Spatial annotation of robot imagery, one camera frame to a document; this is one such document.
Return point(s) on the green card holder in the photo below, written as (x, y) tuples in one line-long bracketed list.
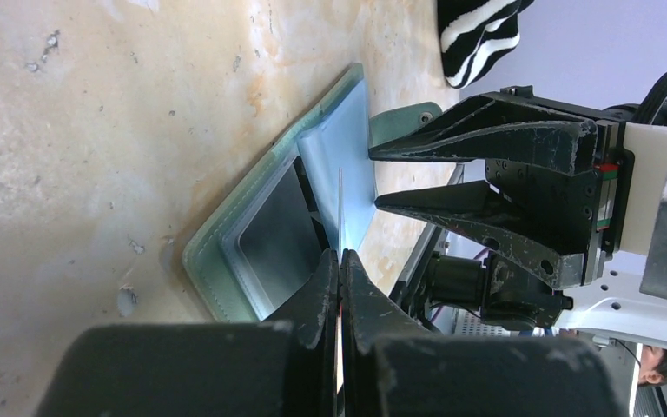
[(314, 189)]

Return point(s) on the person in striped shirt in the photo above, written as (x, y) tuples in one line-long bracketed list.
[(653, 367)]

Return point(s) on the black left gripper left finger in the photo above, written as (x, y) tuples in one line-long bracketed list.
[(282, 366)]

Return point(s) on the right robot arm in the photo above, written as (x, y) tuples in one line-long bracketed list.
[(506, 295)]

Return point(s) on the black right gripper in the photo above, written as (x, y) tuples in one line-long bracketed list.
[(565, 166)]

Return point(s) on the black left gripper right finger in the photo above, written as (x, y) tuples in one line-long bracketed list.
[(395, 367)]

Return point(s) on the zebra striped cloth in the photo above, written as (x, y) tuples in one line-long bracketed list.
[(474, 35)]

